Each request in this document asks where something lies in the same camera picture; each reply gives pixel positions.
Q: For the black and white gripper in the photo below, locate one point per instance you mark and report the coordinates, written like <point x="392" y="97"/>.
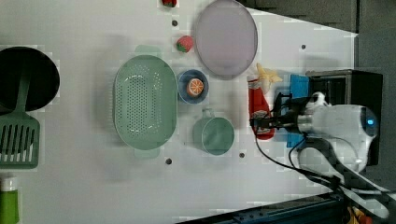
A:
<point x="313" y="101"/>

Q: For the red felt ketchup bottle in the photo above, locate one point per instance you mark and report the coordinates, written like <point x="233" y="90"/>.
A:
<point x="258" y="108"/>

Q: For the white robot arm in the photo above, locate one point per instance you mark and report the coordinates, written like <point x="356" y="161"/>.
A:
<point x="334" y="149"/>

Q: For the green mug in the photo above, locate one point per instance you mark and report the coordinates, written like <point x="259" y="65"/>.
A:
<point x="211" y="134"/>

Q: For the toy orange half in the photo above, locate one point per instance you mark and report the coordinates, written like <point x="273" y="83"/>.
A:
<point x="195" y="87"/>

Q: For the lilac round plate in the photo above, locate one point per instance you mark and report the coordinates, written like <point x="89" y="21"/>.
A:
<point x="226" y="38"/>

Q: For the blue bowl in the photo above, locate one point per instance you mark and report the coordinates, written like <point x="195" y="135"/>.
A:
<point x="182" y="81"/>

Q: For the pink toy strawberry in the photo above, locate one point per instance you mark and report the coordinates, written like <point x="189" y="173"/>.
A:
<point x="185" y="43"/>

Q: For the green colander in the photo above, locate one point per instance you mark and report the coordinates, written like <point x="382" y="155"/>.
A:
<point x="145" y="102"/>

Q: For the dark red toy strawberry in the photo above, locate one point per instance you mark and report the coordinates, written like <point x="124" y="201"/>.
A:
<point x="169" y="3"/>

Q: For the green slotted spatula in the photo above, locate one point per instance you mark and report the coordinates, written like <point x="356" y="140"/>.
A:
<point x="19" y="134"/>

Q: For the green bottle white cap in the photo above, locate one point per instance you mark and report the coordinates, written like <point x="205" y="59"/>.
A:
<point x="9" y="200"/>

